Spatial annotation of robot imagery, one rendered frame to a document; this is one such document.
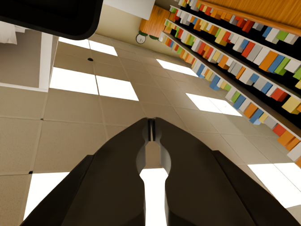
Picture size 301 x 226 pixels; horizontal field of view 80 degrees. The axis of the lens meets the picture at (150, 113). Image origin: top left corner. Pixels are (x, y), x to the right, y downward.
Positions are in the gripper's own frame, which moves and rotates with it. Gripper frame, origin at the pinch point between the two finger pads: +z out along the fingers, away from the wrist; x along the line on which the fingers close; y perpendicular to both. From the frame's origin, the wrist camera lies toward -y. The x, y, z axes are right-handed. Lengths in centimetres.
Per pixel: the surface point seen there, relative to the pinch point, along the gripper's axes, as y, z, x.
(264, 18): 1, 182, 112
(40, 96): 72, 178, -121
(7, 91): 61, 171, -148
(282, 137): 114, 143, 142
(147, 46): 84, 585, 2
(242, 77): 73, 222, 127
